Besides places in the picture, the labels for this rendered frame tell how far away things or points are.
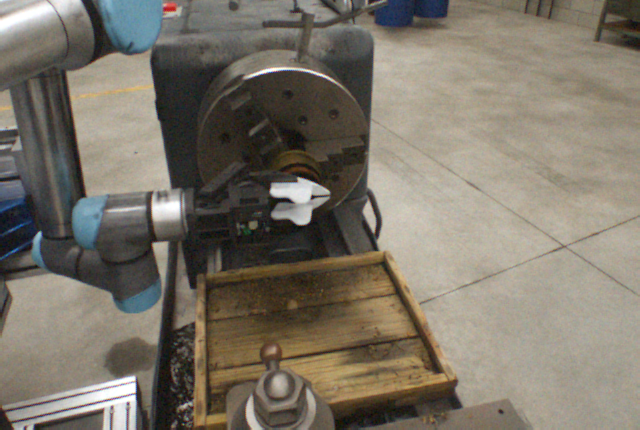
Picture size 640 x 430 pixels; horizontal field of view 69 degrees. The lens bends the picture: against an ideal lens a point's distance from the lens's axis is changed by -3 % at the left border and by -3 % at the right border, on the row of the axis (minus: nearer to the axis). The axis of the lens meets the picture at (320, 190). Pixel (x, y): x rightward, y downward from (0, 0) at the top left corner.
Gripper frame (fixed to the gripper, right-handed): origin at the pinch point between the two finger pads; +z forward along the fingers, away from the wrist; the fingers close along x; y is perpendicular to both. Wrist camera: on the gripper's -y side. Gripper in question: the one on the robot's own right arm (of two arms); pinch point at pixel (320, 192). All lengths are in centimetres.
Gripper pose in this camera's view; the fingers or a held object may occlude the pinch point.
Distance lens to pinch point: 73.8
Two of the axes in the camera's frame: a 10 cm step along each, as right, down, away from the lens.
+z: 9.8, -0.9, 1.6
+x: 0.0, -8.6, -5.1
